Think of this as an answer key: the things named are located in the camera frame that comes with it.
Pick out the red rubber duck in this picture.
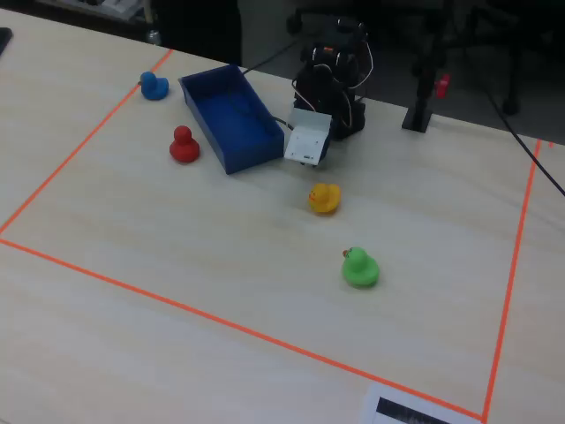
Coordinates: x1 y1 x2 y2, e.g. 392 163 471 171
169 125 201 164

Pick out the white paper with black bar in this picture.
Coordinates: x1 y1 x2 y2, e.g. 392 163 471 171
359 382 483 424

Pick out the yellow rubber duck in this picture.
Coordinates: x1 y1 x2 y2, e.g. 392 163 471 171
307 182 342 216

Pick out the green rubber duck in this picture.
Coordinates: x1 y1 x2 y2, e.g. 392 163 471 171
341 246 380 291

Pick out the black clamp stand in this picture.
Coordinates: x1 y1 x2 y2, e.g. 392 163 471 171
400 0 452 133

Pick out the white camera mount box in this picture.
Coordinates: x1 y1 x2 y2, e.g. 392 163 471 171
283 107 333 168

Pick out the red clamp handle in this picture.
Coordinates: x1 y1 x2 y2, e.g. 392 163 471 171
433 73 452 99

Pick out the orange tape strip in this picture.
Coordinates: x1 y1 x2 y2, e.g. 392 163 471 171
481 139 543 423
0 49 174 235
0 238 486 420

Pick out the blue rubber duck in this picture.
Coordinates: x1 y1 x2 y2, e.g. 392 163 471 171
139 71 170 102

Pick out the black table cable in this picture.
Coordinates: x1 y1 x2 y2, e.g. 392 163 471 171
483 86 565 198

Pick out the blue plastic box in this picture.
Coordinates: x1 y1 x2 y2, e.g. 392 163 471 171
177 64 286 176

